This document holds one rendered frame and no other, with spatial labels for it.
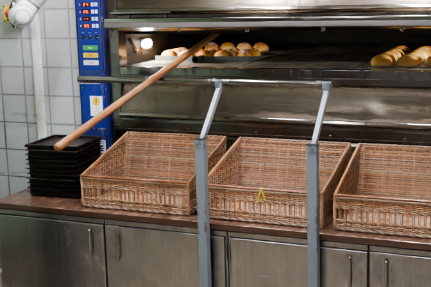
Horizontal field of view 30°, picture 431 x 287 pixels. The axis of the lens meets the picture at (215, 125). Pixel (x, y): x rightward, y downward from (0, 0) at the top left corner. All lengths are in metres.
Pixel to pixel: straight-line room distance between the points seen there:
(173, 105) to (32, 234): 0.92
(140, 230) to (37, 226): 0.55
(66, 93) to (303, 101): 1.30
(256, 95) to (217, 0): 0.49
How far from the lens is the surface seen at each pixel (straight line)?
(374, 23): 3.50
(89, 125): 3.02
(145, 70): 4.07
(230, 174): 3.78
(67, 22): 4.28
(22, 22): 3.83
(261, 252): 3.41
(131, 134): 4.12
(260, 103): 3.84
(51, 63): 4.35
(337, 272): 3.33
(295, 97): 3.79
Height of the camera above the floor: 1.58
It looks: 10 degrees down
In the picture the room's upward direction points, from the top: 2 degrees counter-clockwise
